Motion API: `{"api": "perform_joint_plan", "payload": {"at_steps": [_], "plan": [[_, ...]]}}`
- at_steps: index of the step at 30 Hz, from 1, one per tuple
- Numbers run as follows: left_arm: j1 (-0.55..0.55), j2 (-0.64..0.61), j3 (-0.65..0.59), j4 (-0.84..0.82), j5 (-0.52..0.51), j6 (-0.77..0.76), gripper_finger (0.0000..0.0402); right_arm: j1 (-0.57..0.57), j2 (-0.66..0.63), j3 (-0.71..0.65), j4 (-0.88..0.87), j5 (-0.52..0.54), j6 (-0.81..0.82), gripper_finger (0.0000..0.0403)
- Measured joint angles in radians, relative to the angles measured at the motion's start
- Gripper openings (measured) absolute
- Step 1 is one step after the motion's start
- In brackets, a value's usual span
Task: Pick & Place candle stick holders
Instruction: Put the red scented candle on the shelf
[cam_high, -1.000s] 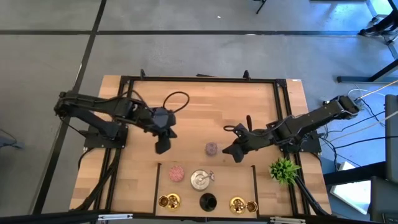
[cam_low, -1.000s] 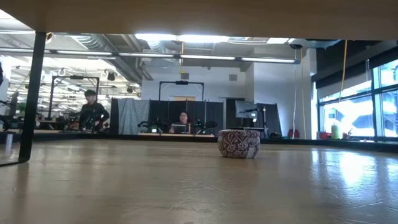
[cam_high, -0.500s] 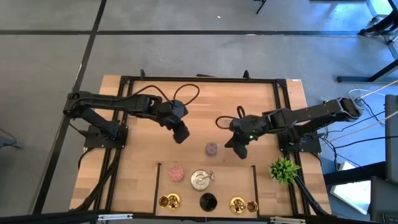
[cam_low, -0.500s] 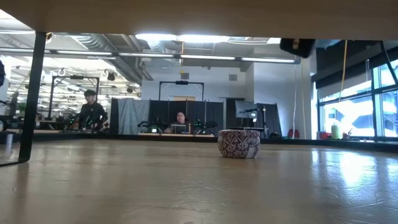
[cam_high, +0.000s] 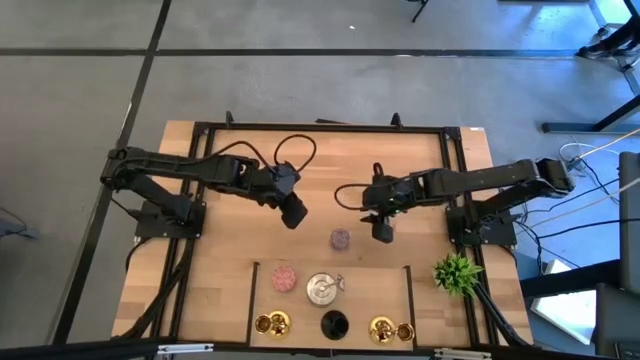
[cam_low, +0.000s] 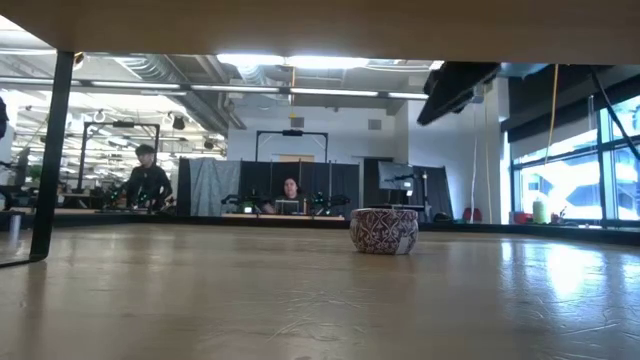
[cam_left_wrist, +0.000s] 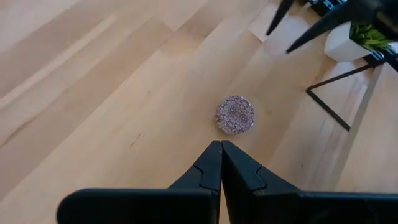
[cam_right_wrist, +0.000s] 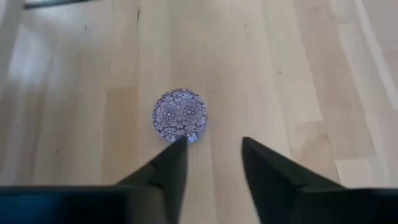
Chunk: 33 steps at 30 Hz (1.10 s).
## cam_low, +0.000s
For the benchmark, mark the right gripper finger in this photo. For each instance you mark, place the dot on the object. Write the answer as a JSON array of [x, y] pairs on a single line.
[[455, 85]]

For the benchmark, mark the purple ball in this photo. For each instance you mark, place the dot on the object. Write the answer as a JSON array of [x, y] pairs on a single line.
[[382, 230]]

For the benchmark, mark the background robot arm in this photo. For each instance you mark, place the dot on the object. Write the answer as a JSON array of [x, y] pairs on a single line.
[[235, 200], [330, 200]]

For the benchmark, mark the ceiling strip light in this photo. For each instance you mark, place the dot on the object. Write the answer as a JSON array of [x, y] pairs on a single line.
[[334, 92], [407, 95], [135, 85], [235, 88]]

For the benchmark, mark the black curtain partition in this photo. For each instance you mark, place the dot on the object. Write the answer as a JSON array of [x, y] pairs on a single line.
[[435, 190], [325, 175]]

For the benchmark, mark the computer monitor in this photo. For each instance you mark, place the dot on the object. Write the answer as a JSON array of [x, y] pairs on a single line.
[[395, 175]]

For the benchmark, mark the red chair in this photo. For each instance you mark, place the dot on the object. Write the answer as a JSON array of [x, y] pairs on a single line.
[[472, 216]]

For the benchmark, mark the raised wooden shelf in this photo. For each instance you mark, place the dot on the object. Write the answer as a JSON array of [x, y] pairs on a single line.
[[320, 25]]

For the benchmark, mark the red container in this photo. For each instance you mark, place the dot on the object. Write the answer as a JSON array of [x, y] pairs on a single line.
[[521, 218]]

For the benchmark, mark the green bottle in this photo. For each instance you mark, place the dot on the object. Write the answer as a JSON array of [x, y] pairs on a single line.
[[540, 212]]

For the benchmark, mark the person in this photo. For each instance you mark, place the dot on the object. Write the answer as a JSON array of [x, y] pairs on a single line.
[[291, 189], [147, 182]]

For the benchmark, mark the grey curtain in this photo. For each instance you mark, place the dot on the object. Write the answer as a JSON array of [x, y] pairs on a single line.
[[215, 185]]

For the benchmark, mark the black ceiling spotlight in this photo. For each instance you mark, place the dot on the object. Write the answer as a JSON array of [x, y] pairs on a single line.
[[178, 123]]

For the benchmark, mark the black gantry frame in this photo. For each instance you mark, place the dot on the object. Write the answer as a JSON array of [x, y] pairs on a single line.
[[120, 124], [292, 132]]

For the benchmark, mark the black table frame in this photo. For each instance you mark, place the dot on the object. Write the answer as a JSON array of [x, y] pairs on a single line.
[[550, 231]]

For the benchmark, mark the black shelf support bracket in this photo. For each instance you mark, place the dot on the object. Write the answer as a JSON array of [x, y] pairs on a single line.
[[52, 150]]

